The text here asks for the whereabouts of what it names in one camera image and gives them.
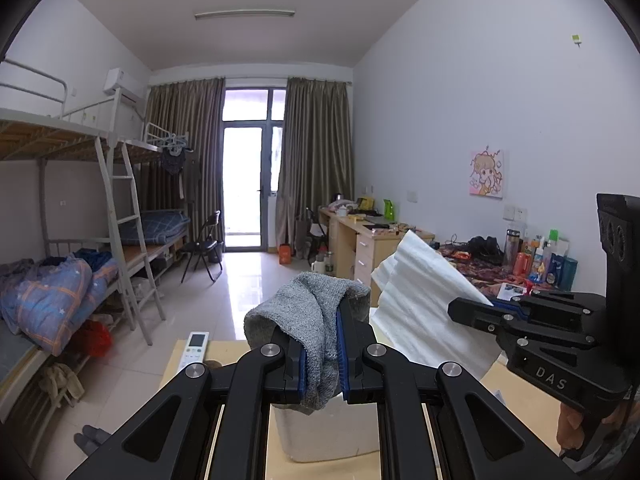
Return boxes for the dark thermos bottle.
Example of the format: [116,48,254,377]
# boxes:
[504,229,522,271]

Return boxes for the row of toiletry bottles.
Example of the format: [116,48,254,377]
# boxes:
[512,229,580,291]

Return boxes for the white foam sheet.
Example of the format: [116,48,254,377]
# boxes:
[369,229,503,381]

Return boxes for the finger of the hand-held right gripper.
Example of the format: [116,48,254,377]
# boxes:
[447,297,598,351]
[510,290,608,331]

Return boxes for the ceiling tube light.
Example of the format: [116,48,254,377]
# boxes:
[194,8,297,21]

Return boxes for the glass balcony door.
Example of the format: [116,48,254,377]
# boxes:
[220,87,288,253]

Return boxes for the pink cartoon wall poster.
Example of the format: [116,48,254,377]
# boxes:
[468,148,505,200]

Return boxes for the folded dark blue bedding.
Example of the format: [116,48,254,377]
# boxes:
[120,209,192,246]

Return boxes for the blue clothes hanger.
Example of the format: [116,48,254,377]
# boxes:
[160,132,193,153]

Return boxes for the grey slippers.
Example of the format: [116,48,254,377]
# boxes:
[74,425,111,456]

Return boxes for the wooden desk with drawers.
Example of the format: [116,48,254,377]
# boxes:
[318,207,436,286]

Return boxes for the red bag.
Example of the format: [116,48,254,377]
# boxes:
[77,320,112,358]

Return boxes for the hanging dark clothes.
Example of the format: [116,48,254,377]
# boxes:
[160,147,203,206]

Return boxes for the white metal bunk bed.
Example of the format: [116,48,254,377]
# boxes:
[0,57,201,411]

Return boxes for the white remote control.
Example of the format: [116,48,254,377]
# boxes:
[178,331,211,366]

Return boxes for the white bunk bed ladder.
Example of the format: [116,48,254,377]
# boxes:
[95,137,167,346]

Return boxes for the white air conditioner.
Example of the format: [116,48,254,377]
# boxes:
[103,67,151,106]

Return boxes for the black folding chair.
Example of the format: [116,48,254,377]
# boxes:
[180,210,224,285]

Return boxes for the person's right hand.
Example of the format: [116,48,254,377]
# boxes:
[557,400,603,456]

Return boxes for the desk with printed cloth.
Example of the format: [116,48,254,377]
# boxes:
[425,245,581,306]

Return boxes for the grey sock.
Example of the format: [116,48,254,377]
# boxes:
[244,272,372,416]

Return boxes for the brown curtain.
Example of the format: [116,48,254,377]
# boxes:
[276,76,356,256]
[145,77,226,256]

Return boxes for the white foam box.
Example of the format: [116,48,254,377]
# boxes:
[270,392,381,463]

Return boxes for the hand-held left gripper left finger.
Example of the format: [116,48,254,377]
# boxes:
[67,327,307,480]

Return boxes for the blue plaid quilt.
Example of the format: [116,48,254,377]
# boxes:
[0,255,121,356]

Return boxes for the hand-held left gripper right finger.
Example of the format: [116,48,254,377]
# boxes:
[336,305,563,480]

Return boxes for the beige cloth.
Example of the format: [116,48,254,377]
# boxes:
[40,362,86,406]

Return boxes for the printed paper sheet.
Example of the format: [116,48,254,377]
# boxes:
[492,282,533,301]

